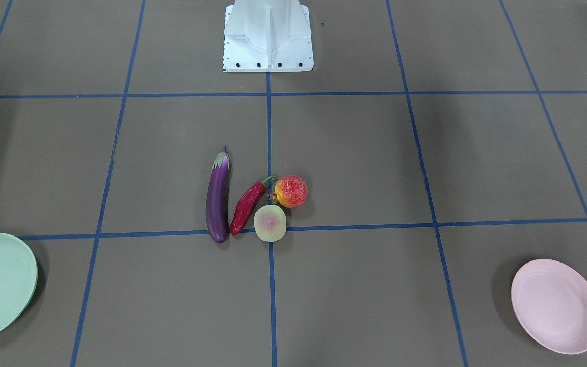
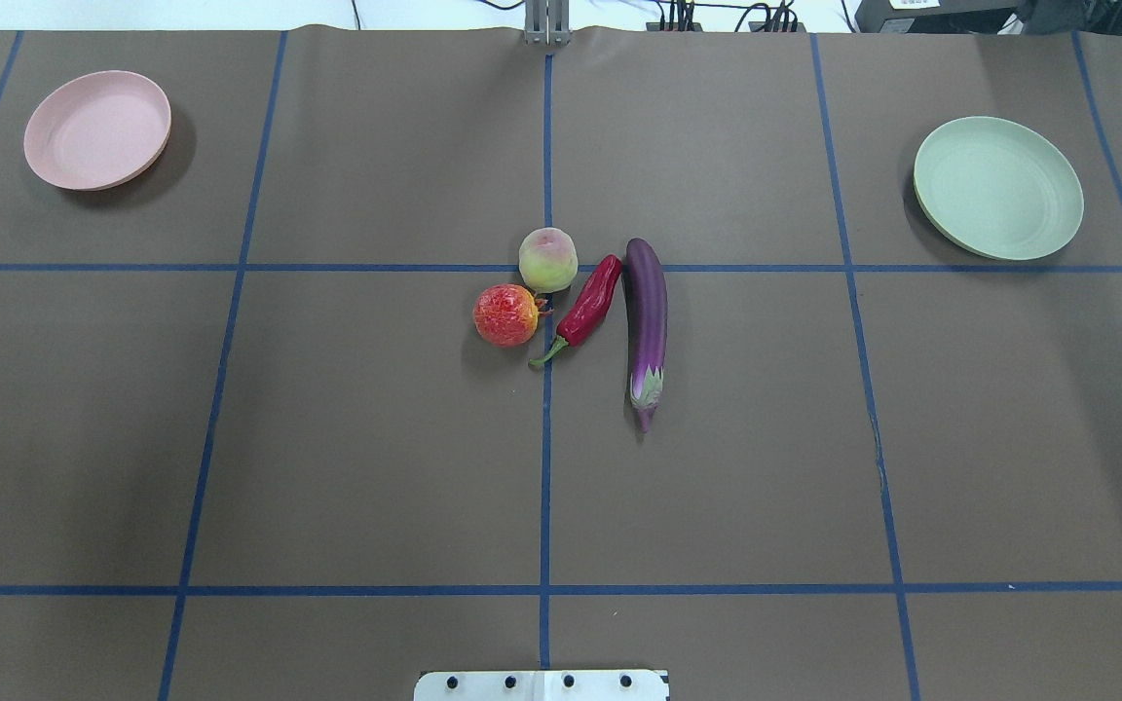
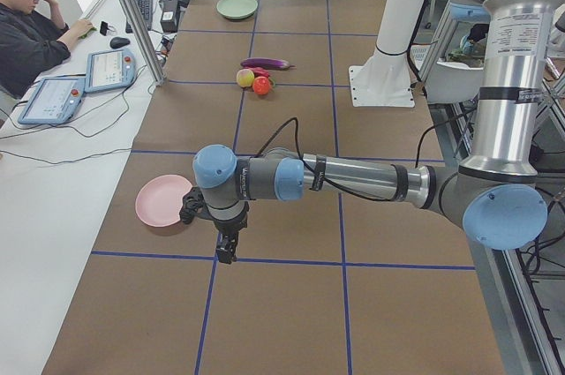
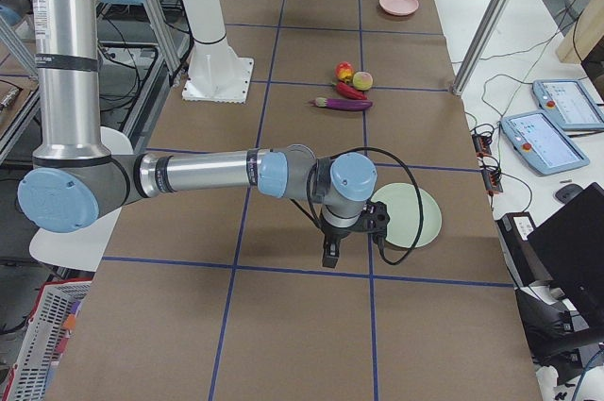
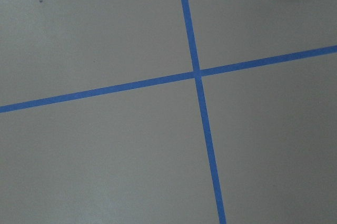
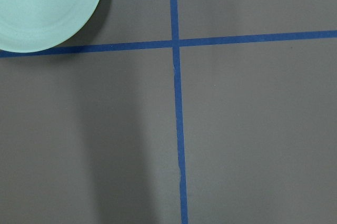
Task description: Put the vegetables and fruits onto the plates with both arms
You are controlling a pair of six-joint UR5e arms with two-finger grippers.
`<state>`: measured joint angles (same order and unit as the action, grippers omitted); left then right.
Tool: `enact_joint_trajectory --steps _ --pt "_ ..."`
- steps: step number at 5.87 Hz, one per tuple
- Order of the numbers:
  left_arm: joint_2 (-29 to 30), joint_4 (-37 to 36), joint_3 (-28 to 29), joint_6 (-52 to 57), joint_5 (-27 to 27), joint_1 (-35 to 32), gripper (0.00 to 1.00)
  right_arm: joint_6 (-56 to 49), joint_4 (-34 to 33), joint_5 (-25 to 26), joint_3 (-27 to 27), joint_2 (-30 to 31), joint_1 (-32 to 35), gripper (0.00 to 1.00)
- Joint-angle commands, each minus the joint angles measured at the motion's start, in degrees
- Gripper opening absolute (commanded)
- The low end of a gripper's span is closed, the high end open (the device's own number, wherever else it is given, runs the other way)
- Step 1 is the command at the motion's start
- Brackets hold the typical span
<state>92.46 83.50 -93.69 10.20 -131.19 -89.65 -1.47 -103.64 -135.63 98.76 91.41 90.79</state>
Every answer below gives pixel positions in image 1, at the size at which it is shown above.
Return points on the red yellow apple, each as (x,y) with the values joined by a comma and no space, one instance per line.
(290,192)

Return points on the red chili pepper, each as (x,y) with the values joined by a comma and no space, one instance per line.
(246,204)

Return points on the green pink peach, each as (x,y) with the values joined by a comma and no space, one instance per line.
(270,223)

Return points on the purple eggplant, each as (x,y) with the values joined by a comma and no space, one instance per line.
(216,200)

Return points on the pink plate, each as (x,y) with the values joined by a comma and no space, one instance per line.
(549,299)

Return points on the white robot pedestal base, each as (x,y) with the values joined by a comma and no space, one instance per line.
(267,36)

